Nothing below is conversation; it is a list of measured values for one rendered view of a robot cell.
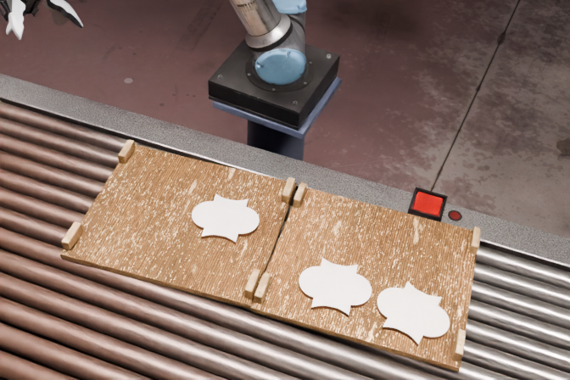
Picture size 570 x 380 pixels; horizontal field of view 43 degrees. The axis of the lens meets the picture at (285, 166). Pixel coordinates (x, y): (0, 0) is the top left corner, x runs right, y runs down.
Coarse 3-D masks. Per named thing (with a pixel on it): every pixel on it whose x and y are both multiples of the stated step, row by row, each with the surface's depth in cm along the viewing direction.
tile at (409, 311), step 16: (400, 288) 144; (384, 304) 141; (400, 304) 141; (416, 304) 142; (432, 304) 142; (400, 320) 139; (416, 320) 139; (432, 320) 139; (448, 320) 139; (416, 336) 136; (432, 336) 137
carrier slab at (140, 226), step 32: (128, 160) 167; (160, 160) 168; (192, 160) 168; (128, 192) 160; (160, 192) 161; (192, 192) 161; (224, 192) 162; (256, 192) 162; (96, 224) 153; (128, 224) 153; (160, 224) 154; (192, 224) 154; (64, 256) 147; (96, 256) 147; (128, 256) 147; (160, 256) 148; (192, 256) 148; (224, 256) 149; (256, 256) 149; (192, 288) 143; (224, 288) 143; (256, 288) 143
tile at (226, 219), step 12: (204, 204) 157; (216, 204) 157; (228, 204) 158; (240, 204) 158; (192, 216) 155; (204, 216) 155; (216, 216) 155; (228, 216) 155; (240, 216) 155; (252, 216) 156; (204, 228) 152; (216, 228) 153; (228, 228) 153; (240, 228) 153; (252, 228) 153; (228, 240) 152
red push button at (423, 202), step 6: (420, 192) 166; (420, 198) 164; (426, 198) 165; (432, 198) 165; (438, 198) 165; (414, 204) 163; (420, 204) 163; (426, 204) 163; (432, 204) 163; (438, 204) 163; (420, 210) 162; (426, 210) 162; (432, 210) 162; (438, 210) 162
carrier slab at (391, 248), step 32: (320, 192) 163; (288, 224) 156; (320, 224) 156; (352, 224) 157; (384, 224) 157; (416, 224) 158; (448, 224) 158; (288, 256) 150; (320, 256) 150; (352, 256) 151; (384, 256) 151; (416, 256) 151; (448, 256) 152; (288, 288) 144; (384, 288) 145; (416, 288) 146; (448, 288) 146; (288, 320) 139; (320, 320) 139; (352, 320) 139; (384, 320) 140; (416, 352) 135; (448, 352) 135
